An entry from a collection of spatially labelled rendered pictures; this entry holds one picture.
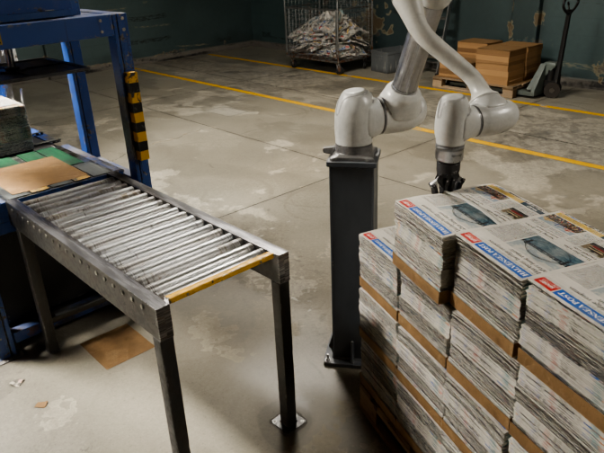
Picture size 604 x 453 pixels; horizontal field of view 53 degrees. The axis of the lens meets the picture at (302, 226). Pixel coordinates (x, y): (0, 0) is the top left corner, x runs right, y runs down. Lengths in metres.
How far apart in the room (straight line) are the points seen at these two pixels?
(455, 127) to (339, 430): 1.34
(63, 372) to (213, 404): 0.80
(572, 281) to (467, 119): 0.65
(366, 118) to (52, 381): 1.88
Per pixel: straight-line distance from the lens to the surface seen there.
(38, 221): 2.79
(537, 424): 1.69
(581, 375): 1.49
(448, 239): 1.75
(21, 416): 3.03
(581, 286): 1.55
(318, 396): 2.79
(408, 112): 2.55
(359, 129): 2.48
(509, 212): 1.92
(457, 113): 1.94
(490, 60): 8.28
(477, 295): 1.72
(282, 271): 2.24
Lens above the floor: 1.80
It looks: 24 degrees down
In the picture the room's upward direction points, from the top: 2 degrees counter-clockwise
